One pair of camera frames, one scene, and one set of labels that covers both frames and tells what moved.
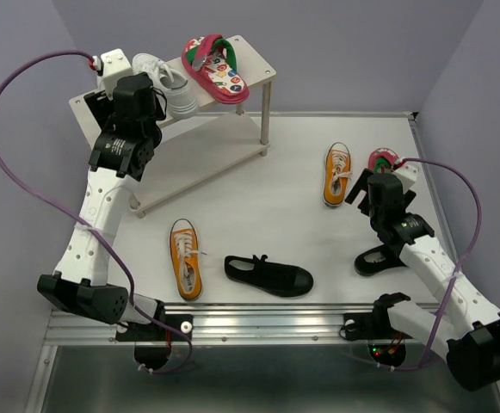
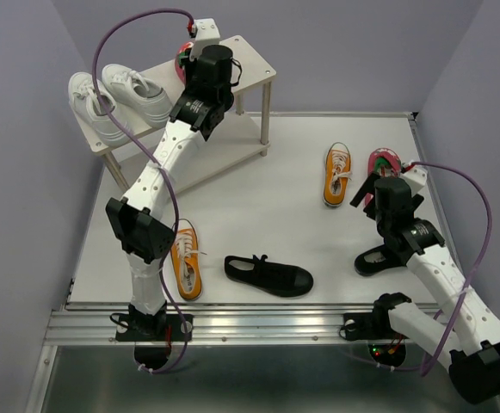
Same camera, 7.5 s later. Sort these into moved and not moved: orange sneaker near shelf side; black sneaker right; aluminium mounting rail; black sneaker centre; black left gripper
Moved: black left gripper
Not moved: black sneaker right; aluminium mounting rail; orange sneaker near shelf side; black sneaker centre
